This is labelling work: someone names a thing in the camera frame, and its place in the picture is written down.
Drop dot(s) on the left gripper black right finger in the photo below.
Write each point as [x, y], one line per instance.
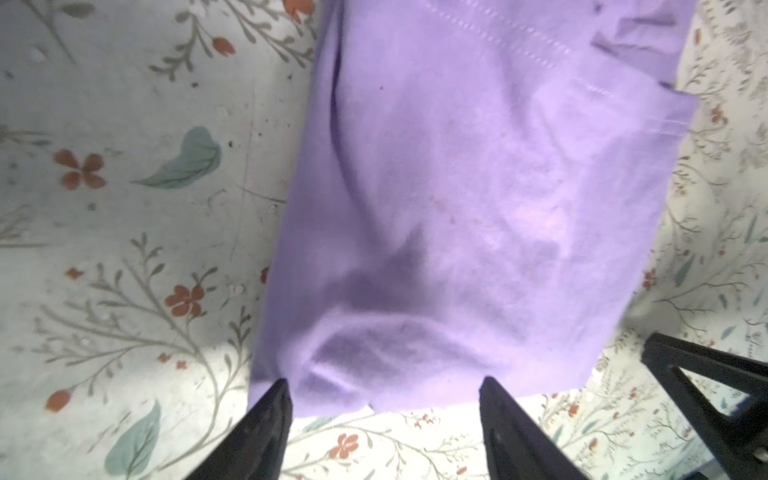
[516, 448]

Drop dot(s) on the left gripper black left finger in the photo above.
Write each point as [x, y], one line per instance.
[255, 448]

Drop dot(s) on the purple printed t shirt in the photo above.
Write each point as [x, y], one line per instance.
[477, 194]

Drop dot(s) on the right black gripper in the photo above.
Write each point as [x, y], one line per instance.
[737, 438]

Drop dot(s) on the floral patterned table mat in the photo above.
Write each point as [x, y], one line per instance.
[146, 150]

